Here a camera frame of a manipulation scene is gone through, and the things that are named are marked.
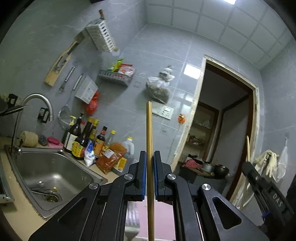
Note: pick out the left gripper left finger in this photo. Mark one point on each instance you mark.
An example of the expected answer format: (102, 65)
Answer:
(98, 212)

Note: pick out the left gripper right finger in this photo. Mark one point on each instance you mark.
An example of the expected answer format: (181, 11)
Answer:
(200, 212)

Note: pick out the metal fork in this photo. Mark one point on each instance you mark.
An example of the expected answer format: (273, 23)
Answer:
(132, 222)

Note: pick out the wooden chopstick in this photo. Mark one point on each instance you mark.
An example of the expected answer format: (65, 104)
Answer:
(150, 174)
(247, 149)

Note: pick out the steel kitchen sink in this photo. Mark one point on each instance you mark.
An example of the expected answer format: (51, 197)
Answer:
(50, 178)

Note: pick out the clear hanging plastic bag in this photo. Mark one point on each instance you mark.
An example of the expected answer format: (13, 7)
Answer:
(282, 162)

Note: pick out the dark grey cabinet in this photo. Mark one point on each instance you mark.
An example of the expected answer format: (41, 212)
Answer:
(198, 177)

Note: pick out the pink floral tablecloth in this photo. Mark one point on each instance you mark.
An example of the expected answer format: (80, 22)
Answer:
(164, 228)

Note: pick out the black cooking pot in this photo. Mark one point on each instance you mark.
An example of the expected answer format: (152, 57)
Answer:
(220, 171)

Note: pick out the white rubber gloves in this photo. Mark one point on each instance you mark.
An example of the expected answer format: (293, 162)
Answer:
(268, 162)

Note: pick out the dark soy sauce bottle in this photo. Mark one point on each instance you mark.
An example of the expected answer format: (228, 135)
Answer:
(81, 142)

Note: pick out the large oil jug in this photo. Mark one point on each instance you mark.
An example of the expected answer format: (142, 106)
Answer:
(124, 162)

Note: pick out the mesh strainer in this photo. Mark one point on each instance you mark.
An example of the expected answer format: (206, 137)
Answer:
(64, 113)

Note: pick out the red plastic bag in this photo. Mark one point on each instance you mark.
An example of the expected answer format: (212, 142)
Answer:
(91, 107)

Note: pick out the chrome faucet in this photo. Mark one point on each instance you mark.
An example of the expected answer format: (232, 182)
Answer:
(25, 102)

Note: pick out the black wok pan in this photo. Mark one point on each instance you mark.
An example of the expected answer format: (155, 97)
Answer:
(9, 106)

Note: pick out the wooden knife holder board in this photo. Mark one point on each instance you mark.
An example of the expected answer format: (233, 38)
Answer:
(62, 60)

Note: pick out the orange wall hook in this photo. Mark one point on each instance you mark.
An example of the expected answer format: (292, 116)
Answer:
(181, 118)

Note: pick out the white wall switch panel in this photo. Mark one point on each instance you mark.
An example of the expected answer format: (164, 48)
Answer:
(162, 110)

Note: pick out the white wall box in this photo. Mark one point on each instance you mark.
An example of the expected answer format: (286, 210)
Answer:
(87, 90)

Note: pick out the grey wall spice shelf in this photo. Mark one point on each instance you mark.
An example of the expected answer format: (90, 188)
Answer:
(115, 77)

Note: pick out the white wall basket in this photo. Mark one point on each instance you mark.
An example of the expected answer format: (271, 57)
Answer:
(99, 33)

